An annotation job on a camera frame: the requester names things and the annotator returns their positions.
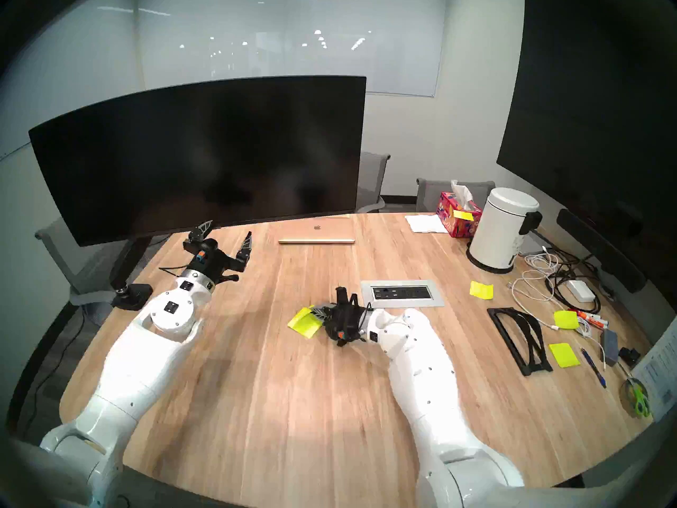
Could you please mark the white power adapter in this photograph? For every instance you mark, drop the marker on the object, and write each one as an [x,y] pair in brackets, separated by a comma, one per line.
[580,291]

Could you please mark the yellow sticky note pad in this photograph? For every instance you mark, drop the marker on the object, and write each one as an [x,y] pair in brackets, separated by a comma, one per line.
[301,324]

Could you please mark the white printed paper sheet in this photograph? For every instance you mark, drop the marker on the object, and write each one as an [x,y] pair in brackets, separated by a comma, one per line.
[661,374]

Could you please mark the grey mesh office chair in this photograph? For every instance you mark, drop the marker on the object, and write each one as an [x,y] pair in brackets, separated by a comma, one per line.
[58,253]
[373,176]
[431,192]

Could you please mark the large black wall television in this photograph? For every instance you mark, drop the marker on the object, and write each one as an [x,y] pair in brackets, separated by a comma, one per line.
[587,115]

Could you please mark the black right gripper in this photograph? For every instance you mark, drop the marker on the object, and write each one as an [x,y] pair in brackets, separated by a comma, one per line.
[344,321]

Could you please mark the black frame stand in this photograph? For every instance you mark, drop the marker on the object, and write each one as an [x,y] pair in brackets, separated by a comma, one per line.
[535,368]

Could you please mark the glass wall whiteboard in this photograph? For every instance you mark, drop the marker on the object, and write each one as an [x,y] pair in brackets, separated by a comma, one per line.
[370,46]

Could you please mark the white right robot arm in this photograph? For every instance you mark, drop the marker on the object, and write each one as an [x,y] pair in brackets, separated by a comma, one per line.
[428,385]

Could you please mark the red floral tissue box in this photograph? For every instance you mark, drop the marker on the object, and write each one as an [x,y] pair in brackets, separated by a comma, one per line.
[455,221]

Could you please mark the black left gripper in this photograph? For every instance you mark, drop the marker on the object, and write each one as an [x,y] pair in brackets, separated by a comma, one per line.
[209,258]

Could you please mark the grey whiteboard eraser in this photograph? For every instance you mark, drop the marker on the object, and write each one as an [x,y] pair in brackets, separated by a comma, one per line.
[609,347]

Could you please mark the loose yellow sticky note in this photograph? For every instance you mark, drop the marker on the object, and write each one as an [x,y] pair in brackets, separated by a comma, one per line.
[481,290]
[564,355]
[566,320]

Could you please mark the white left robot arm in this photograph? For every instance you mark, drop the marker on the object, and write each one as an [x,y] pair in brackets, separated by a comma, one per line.
[143,364]

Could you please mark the white paper napkin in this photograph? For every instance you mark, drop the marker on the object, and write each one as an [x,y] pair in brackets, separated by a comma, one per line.
[426,224]

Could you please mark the small black clip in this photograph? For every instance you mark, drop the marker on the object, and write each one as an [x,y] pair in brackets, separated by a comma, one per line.
[629,356]

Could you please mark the red and white marker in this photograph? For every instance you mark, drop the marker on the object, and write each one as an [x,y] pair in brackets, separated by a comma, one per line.
[592,318]

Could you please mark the black video sound bar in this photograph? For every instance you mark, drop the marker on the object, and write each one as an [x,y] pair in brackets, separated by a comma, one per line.
[597,247]

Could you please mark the yellow note on tissue box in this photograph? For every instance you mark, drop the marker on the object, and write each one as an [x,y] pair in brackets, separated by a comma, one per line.
[463,215]

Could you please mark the gold closed laptop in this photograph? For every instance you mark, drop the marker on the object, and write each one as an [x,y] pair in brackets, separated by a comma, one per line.
[317,230]

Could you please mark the blue pen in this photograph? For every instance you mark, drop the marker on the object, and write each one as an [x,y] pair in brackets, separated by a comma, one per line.
[593,368]

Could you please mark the silver table outlet panel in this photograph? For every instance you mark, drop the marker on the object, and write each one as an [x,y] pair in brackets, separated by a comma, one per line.
[402,292]

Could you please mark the white pedal trash can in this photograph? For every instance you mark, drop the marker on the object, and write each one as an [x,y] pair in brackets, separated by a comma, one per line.
[500,229]

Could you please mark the curved black monitor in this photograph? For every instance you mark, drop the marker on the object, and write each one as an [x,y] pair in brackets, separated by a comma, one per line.
[201,157]

